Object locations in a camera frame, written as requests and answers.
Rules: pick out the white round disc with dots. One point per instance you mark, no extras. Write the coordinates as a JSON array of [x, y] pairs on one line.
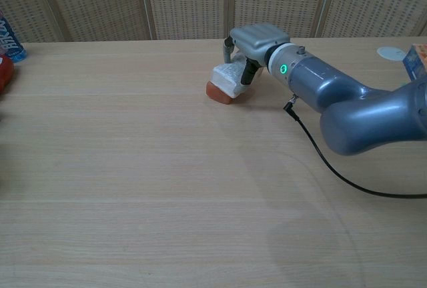
[[391, 53]]

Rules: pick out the blue-cap water bottle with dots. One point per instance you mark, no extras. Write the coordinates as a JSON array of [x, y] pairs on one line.
[[10, 41]]

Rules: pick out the red ketchup bottle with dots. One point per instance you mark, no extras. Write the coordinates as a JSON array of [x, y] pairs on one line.
[[5, 73]]

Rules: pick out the bamboo folding screen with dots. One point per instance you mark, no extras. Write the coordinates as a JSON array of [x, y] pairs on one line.
[[187, 1]]

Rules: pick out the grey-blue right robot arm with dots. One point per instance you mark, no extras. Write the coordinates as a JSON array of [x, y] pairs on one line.
[[333, 83]]

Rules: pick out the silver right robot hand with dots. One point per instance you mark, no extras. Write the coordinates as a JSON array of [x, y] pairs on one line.
[[258, 39]]

